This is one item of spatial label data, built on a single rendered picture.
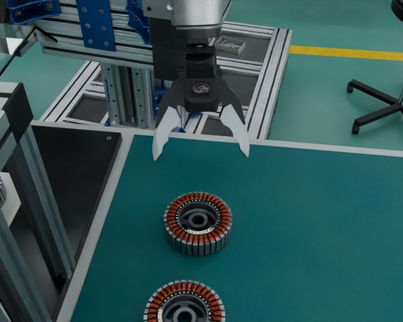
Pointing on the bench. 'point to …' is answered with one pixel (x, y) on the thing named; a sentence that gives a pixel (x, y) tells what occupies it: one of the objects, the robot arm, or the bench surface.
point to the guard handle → (3, 16)
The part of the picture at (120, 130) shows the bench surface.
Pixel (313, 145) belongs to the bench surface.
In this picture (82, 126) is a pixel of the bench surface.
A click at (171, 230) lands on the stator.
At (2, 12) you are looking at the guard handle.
